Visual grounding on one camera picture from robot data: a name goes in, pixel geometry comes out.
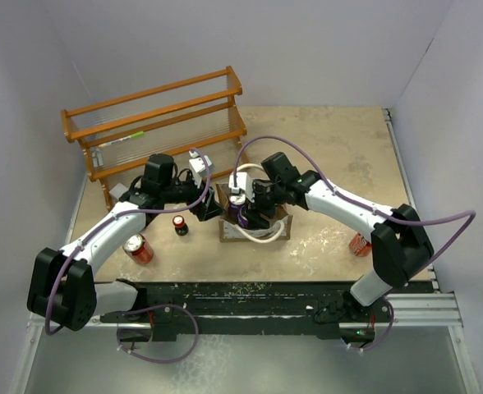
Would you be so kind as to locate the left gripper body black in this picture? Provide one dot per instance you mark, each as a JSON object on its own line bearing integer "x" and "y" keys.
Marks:
{"x": 181, "y": 192}

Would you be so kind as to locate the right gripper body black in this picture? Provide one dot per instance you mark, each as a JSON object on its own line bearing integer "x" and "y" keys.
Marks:
{"x": 266, "y": 199}

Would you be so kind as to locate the purple soda can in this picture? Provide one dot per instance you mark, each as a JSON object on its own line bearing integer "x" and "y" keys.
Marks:
{"x": 236, "y": 204}

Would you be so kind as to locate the canvas bag with rope handles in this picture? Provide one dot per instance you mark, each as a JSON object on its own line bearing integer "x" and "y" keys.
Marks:
{"x": 280, "y": 225}

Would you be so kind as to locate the red soda can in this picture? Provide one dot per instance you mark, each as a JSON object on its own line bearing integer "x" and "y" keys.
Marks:
{"x": 360, "y": 246}
{"x": 138, "y": 249}

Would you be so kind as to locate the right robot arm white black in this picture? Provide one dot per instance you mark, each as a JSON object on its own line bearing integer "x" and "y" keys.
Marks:
{"x": 400, "y": 246}

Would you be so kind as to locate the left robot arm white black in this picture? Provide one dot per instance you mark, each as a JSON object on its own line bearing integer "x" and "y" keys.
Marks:
{"x": 62, "y": 286}

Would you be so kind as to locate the small dark sauce bottle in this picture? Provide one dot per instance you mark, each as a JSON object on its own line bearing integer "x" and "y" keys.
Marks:
{"x": 180, "y": 225}

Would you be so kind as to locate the white box on rack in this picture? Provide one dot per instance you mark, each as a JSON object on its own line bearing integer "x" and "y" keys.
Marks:
{"x": 117, "y": 191}

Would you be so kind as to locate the green marker pen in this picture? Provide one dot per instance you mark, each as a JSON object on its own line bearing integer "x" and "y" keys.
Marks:
{"x": 122, "y": 139}

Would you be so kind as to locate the orange wooden rack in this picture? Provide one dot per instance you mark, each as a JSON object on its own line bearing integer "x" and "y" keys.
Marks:
{"x": 197, "y": 112}

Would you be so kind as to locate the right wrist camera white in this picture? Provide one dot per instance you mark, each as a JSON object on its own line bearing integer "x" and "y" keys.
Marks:
{"x": 241, "y": 183}

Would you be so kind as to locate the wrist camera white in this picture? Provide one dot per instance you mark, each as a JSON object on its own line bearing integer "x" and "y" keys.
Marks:
{"x": 201, "y": 167}
{"x": 241, "y": 183}

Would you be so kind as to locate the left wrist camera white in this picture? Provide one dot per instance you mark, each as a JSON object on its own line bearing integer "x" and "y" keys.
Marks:
{"x": 201, "y": 167}

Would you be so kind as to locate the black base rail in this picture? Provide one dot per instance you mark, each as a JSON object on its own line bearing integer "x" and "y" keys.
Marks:
{"x": 324, "y": 310}

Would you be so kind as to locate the aluminium frame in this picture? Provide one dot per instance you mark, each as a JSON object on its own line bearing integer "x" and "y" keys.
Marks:
{"x": 414, "y": 304}

